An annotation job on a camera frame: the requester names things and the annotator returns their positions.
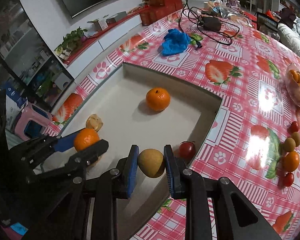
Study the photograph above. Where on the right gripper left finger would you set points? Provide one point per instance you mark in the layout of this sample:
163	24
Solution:
82	208

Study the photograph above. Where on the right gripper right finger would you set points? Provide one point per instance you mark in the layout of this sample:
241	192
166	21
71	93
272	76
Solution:
235	216

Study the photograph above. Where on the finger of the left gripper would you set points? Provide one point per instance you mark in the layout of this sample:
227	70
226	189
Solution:
36	151
77	162

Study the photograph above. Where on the red cherry tomato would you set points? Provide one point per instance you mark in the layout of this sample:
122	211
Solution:
187	150
288	179

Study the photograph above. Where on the orange mandarin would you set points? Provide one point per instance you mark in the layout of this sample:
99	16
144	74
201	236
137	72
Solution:
85	138
158	99
291	161

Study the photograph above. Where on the green brown kiwi fruit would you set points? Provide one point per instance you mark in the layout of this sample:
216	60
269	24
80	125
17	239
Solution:
151	163

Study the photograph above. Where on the brown walnut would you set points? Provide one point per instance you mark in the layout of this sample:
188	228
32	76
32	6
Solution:
94	122

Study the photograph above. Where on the pink plastic stool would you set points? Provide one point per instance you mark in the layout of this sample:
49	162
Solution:
31	121

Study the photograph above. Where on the pink strawberry tablecloth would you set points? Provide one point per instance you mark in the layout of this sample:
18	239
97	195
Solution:
245	141

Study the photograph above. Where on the white cardboard tray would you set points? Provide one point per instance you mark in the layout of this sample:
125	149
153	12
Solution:
127	120

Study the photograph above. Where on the green potted plant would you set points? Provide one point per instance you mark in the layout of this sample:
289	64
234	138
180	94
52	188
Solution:
71	42

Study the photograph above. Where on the blue crumpled glove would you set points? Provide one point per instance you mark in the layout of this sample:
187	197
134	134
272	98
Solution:
175	42

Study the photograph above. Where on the glass fruit bowl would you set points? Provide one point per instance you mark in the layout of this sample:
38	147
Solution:
292	82

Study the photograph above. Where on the black power adapter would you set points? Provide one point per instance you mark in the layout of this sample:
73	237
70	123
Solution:
211	23

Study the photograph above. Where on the red gift box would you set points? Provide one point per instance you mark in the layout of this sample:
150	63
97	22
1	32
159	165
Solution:
158	9

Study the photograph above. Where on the grey blanket covered sofa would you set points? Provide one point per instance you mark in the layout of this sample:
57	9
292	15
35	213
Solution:
290	37

